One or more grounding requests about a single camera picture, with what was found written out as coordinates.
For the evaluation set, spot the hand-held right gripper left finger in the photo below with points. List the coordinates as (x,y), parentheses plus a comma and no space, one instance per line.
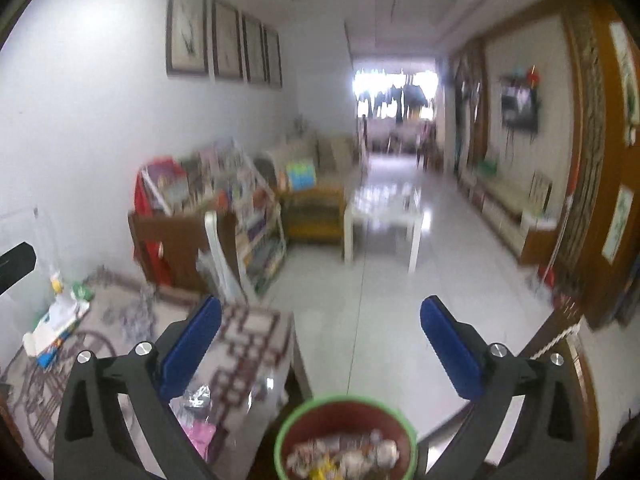
(192,345)

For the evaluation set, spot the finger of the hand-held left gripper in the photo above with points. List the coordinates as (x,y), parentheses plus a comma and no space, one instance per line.
(17,265)

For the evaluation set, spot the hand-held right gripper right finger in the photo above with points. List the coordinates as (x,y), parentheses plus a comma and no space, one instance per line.
(450,347)

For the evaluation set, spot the green rimmed trash bin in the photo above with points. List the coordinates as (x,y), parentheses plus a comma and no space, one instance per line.
(345,412)

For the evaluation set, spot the yellow tape roll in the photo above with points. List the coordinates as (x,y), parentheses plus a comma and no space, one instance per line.
(56,284)

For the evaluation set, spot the silver foil wrapper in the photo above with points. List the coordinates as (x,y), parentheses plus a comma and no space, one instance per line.
(197,397)

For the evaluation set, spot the green book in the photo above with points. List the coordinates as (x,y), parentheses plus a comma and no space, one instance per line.
(84,291)

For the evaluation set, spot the large pink wrapper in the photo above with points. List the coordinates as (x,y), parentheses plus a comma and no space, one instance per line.
(202,435)

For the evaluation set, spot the blue picture book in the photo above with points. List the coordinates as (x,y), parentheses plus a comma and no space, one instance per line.
(50,355)

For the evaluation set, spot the white cloth strip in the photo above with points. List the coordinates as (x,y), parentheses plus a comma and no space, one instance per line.
(215,245)

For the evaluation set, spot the red cloth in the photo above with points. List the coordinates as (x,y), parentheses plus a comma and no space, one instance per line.
(142,200)

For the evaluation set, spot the white coffee table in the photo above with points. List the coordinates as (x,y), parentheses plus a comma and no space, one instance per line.
(385,215)

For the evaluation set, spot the white book rack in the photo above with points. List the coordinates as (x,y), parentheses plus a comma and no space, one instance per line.
(250,200)

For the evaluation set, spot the long television cabinet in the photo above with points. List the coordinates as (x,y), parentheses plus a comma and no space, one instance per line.
(505,200)

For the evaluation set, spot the framed photo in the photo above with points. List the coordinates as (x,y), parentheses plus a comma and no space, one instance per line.
(540,192)

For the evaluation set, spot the wooden side table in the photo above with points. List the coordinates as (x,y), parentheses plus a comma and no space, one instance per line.
(312,197)

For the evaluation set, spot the colourful toy box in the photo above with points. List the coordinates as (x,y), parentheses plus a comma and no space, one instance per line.
(301,175)

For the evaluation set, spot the white scroll painting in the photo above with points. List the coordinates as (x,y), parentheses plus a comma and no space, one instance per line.
(618,225)
(625,70)

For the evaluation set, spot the cardboard box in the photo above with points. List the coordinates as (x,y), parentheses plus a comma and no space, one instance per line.
(339,154)

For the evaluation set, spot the wooden partition screen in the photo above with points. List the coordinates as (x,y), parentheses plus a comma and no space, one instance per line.
(595,160)

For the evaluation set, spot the hanging clothes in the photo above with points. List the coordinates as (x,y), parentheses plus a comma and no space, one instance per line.
(400,97)

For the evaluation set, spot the red hanging ornament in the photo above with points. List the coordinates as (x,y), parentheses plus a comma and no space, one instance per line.
(533,77)

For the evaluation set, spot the wall mounted television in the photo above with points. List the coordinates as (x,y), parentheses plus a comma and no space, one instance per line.
(520,110)

